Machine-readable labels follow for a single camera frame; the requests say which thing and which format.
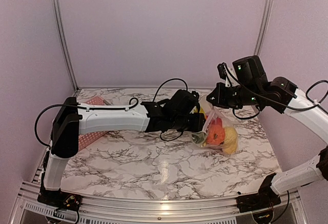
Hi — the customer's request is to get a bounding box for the pink plastic basket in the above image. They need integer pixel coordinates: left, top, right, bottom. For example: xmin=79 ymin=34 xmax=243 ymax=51
xmin=76 ymin=96 xmax=113 ymax=150

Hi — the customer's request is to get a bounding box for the front aluminium rail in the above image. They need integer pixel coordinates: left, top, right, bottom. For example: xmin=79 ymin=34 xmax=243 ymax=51
xmin=9 ymin=182 xmax=308 ymax=223

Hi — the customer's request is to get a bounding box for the yellow fake banana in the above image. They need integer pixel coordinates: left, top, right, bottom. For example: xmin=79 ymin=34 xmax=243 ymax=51
xmin=192 ymin=106 xmax=207 ymax=118

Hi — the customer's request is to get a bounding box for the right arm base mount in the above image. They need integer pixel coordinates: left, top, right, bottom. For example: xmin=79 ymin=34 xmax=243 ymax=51
xmin=236 ymin=173 xmax=281 ymax=213

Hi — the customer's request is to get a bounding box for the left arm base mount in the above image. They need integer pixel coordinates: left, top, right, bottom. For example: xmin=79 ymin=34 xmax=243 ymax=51
xmin=37 ymin=189 xmax=82 ymax=211

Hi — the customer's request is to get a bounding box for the left aluminium frame post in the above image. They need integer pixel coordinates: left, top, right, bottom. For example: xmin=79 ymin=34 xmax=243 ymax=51
xmin=52 ymin=0 xmax=79 ymax=93

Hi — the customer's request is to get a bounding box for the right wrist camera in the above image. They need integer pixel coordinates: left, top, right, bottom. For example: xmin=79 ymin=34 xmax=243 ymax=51
xmin=232 ymin=55 xmax=268 ymax=87

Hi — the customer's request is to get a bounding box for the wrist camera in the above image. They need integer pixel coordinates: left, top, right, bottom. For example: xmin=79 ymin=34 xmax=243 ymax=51
xmin=232 ymin=55 xmax=268 ymax=87
xmin=163 ymin=89 xmax=200 ymax=116

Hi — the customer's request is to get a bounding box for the orange green fake mango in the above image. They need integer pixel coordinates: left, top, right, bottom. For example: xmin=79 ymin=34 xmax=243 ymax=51
xmin=191 ymin=131 xmax=207 ymax=147

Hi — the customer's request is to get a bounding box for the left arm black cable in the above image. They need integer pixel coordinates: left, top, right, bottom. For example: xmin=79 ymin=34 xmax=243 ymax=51
xmin=34 ymin=77 xmax=190 ymax=148

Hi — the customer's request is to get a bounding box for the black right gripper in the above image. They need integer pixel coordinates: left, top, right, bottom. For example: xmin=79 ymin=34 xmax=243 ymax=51
xmin=206 ymin=82 xmax=262 ymax=109

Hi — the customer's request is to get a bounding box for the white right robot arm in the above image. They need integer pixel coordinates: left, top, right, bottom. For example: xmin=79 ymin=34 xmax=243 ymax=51
xmin=207 ymin=77 xmax=327 ymax=208

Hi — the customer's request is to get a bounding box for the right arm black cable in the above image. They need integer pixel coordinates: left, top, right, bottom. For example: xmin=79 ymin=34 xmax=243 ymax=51
xmin=225 ymin=65 xmax=328 ymax=119

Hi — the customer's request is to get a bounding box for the red fake dragon fruit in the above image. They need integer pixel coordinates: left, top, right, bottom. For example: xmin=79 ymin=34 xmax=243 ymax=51
xmin=209 ymin=117 xmax=223 ymax=127

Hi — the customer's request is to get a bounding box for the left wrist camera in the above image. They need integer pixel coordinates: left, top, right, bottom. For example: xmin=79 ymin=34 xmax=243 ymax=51
xmin=163 ymin=89 xmax=200 ymax=116

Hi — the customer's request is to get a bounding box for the clear zip top bag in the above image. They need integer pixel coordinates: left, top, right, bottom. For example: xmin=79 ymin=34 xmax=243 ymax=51
xmin=189 ymin=95 xmax=238 ymax=155

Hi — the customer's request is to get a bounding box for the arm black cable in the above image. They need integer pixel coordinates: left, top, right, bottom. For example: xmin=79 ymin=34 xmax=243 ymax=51
xmin=34 ymin=77 xmax=190 ymax=148
xmin=225 ymin=65 xmax=328 ymax=119

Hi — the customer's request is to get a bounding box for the aluminium frame post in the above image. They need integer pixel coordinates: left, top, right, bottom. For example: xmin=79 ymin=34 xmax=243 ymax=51
xmin=52 ymin=0 xmax=79 ymax=93
xmin=242 ymin=0 xmax=277 ymax=92

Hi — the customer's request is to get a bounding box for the right aluminium frame post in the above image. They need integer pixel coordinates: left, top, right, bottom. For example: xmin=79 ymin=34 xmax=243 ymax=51
xmin=242 ymin=0 xmax=277 ymax=92

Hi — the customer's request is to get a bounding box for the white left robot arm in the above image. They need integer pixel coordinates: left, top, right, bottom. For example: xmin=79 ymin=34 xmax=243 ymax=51
xmin=42 ymin=97 xmax=205 ymax=206

